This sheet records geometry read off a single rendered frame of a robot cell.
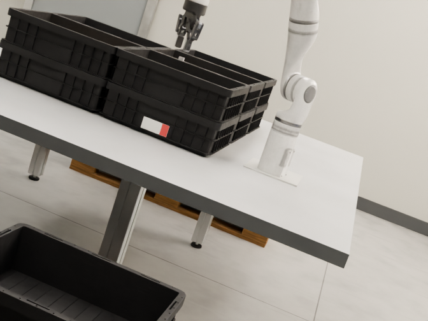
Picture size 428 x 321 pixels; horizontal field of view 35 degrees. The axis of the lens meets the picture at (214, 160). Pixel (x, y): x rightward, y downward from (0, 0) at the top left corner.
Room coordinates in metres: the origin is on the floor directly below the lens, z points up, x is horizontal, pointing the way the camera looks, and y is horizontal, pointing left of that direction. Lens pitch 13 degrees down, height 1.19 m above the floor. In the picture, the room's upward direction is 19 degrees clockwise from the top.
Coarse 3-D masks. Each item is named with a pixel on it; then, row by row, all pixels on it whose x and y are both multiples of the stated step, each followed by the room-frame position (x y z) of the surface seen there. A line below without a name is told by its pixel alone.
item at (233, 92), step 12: (120, 48) 2.17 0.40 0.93; (132, 48) 2.29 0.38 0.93; (144, 48) 2.40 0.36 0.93; (132, 60) 2.15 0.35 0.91; (144, 60) 2.15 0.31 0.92; (168, 72) 2.13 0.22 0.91; (180, 72) 2.13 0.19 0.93; (204, 84) 2.11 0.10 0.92; (216, 84) 2.11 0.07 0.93; (240, 84) 2.38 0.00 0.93; (228, 96) 2.10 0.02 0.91
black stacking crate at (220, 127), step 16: (112, 96) 2.17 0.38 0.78; (128, 96) 2.15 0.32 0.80; (144, 96) 2.14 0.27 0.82; (112, 112) 2.16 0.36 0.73; (128, 112) 2.16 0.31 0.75; (144, 112) 2.15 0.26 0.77; (160, 112) 2.14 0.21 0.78; (176, 112) 2.12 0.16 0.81; (176, 128) 2.13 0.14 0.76; (192, 128) 2.12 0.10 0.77; (208, 128) 2.11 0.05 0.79; (224, 128) 2.17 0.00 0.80; (176, 144) 2.13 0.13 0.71; (192, 144) 2.12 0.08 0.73; (208, 144) 2.11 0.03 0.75; (224, 144) 2.32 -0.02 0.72
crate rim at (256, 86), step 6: (150, 48) 2.47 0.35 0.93; (156, 48) 2.54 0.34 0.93; (162, 48) 2.62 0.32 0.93; (186, 54) 2.73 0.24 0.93; (198, 66) 2.44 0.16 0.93; (216, 66) 2.71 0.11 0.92; (234, 72) 2.69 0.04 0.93; (252, 78) 2.68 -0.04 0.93; (246, 84) 2.40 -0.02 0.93; (252, 84) 2.47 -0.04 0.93; (258, 84) 2.53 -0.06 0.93; (264, 84) 2.66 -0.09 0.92; (252, 90) 2.44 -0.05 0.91
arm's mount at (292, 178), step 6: (252, 162) 2.26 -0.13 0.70; (258, 162) 2.29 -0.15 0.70; (252, 168) 2.17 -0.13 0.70; (258, 168) 2.20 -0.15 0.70; (264, 174) 2.16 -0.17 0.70; (288, 174) 2.27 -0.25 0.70; (294, 174) 2.30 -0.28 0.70; (282, 180) 2.15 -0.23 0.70; (288, 180) 2.17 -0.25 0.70; (294, 180) 2.20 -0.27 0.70; (300, 180) 2.24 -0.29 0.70; (294, 186) 2.14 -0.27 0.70
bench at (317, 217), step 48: (0, 48) 2.76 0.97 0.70; (0, 96) 1.99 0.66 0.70; (48, 96) 2.20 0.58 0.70; (48, 144) 1.77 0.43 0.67; (96, 144) 1.83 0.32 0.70; (144, 144) 2.01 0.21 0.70; (240, 144) 2.51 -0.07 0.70; (144, 192) 1.82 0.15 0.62; (192, 192) 1.70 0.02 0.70; (240, 192) 1.85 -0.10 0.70; (288, 192) 2.03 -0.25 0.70; (336, 192) 2.26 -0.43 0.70; (192, 240) 3.20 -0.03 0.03; (288, 240) 1.65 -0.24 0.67; (336, 240) 1.71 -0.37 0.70
